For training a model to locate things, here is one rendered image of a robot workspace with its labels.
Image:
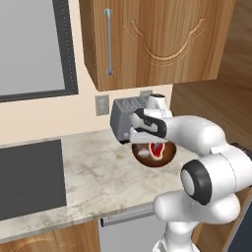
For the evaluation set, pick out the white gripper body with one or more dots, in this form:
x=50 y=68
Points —
x=141 y=136

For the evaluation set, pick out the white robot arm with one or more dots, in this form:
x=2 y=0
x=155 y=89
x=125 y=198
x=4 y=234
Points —
x=210 y=183

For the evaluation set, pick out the white garlic bulb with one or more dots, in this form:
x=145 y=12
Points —
x=143 y=152

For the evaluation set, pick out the red raw steak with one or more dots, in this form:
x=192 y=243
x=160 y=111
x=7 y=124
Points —
x=157 y=149

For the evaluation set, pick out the brown wooden bowl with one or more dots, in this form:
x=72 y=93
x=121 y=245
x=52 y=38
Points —
x=157 y=162

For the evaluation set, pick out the grey toaster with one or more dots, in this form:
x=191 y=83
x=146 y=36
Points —
x=118 y=118

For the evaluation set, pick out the grey dishwasher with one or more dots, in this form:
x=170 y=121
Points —
x=131 y=236

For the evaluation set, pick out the wooden fridge housing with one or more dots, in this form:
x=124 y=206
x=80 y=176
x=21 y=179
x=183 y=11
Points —
x=233 y=85

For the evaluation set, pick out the dark grey hob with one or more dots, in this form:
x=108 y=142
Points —
x=29 y=180

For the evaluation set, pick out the wooden base cupboard door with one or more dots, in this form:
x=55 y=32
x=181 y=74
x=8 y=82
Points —
x=49 y=239

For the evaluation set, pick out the dark fridge door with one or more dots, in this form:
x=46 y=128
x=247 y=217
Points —
x=244 y=233

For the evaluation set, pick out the dark framed window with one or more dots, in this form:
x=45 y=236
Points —
x=29 y=42

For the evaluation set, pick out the grey wall socket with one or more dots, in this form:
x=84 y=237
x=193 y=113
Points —
x=102 y=105
x=145 y=94

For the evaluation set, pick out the wooden wall cupboard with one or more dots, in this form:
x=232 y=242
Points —
x=88 y=39

